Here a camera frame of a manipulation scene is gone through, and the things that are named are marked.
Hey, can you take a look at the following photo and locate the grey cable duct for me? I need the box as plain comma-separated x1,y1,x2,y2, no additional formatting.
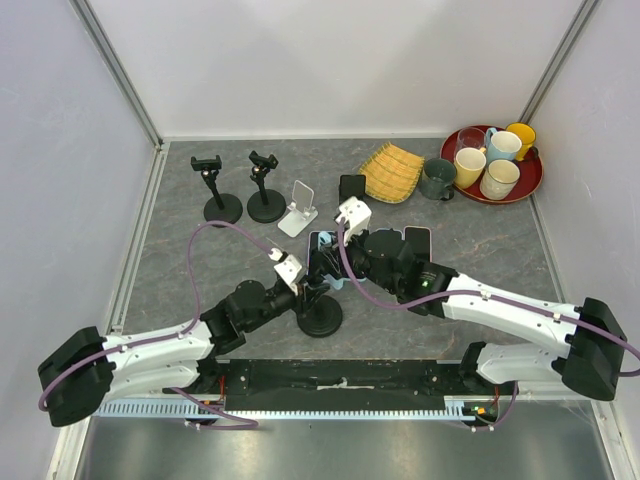
93,397,475,422

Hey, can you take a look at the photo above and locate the cream textured cup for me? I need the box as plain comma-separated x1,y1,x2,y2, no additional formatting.
480,159,520,201

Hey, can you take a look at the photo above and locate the purple phone from pole stand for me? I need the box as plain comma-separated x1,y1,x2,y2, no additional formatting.
375,229,403,242

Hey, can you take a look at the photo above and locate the red round tray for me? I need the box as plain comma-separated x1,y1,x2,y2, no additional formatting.
440,124,544,205

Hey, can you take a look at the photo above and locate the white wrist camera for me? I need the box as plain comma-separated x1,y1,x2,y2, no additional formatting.
268,248,305,296
335,196,372,245

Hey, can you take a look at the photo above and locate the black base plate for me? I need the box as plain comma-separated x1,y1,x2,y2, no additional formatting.
186,359,514,412

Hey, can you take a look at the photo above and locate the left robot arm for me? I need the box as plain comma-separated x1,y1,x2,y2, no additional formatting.
37,280,343,427

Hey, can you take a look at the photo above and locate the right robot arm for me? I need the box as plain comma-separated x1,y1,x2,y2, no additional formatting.
337,226,631,401

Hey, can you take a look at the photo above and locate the cream case phone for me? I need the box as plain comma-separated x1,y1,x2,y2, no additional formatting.
404,226,431,261

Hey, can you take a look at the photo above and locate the black pole stand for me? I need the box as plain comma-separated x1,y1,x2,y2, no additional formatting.
296,296,343,338
190,155,243,224
246,150,287,224

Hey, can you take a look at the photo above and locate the yellow mug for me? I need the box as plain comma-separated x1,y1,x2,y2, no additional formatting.
506,122,537,161

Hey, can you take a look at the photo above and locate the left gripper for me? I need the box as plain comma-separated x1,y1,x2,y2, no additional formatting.
244,275,330,333

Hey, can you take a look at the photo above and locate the white folding phone stand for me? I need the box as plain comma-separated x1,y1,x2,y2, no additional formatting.
278,180,318,238

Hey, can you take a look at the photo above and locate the light blue mug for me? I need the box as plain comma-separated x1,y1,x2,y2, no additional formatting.
485,127,522,164

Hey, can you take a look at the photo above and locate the pale yellow cup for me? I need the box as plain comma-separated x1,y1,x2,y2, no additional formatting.
454,147,487,189

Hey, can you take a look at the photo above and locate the lavender case phone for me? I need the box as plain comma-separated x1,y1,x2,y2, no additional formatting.
307,231,320,270

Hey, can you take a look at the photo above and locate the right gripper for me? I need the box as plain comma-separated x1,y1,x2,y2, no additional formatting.
323,220,400,294

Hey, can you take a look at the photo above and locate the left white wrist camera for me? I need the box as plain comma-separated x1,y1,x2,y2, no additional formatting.
268,248,305,296

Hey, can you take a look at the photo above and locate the dark green mug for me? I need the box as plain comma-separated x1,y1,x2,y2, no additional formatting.
419,158,456,201

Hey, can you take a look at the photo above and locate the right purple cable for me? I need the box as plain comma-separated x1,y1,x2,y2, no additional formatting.
337,219,640,434

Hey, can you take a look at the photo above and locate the clear glass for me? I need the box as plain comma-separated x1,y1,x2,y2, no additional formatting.
454,127,485,154

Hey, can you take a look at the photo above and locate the black folding phone stand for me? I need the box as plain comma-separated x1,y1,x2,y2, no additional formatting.
338,174,366,204

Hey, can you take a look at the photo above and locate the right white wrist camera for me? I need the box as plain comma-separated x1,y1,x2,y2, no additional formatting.
335,196,372,245

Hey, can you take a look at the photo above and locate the blue phone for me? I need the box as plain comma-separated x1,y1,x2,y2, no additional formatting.
317,231,345,290

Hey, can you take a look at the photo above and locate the yellow bamboo tray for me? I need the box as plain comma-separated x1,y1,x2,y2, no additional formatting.
358,142,425,204

